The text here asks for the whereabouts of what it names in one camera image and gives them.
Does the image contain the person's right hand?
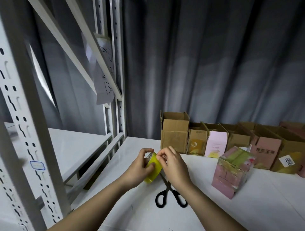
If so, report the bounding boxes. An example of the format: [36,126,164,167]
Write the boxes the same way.
[156,146,193,190]

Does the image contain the yellow tape roll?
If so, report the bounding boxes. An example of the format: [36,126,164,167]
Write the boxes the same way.
[144,152,165,185]

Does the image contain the white metal shelf rack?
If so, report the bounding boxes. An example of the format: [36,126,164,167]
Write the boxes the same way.
[0,0,127,231]

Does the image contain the person's left forearm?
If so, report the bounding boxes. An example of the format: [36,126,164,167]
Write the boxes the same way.
[47,178,132,231]

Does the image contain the handwritten paper sheet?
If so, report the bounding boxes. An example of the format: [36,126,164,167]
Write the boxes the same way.
[95,66,116,106]
[84,33,116,73]

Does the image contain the blue rack label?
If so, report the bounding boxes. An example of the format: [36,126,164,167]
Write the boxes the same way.
[29,160,47,171]

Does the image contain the person's left hand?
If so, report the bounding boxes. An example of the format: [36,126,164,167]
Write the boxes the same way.
[119,147,156,189]

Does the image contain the black scissors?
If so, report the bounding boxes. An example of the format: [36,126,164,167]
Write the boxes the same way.
[154,172,189,209]

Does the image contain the brown box with barcode label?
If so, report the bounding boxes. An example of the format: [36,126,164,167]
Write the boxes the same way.
[159,110,191,154]

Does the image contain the taped brown cardboard box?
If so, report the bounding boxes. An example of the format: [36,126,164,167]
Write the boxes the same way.
[187,122,210,157]

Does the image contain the pink and yellow printed box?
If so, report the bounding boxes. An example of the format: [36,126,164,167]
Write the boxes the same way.
[203,122,229,159]

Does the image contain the person's right forearm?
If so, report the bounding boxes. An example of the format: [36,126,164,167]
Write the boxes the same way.
[178,181,249,231]

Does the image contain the brown box with white label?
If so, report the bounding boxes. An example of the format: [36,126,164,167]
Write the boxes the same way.
[221,123,252,152]

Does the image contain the pink green printed cardboard box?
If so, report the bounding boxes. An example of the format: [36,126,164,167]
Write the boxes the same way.
[211,145,257,200]

